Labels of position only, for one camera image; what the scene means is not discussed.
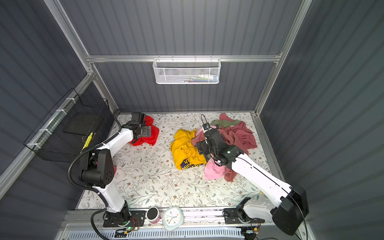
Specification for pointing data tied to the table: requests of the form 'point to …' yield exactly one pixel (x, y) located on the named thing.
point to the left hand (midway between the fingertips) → (140, 130)
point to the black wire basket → (79, 123)
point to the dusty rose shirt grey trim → (229, 174)
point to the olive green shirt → (225, 123)
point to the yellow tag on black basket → (88, 141)
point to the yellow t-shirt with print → (184, 153)
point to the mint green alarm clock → (172, 217)
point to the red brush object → (115, 168)
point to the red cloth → (149, 140)
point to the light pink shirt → (213, 170)
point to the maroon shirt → (239, 135)
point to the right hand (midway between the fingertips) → (208, 141)
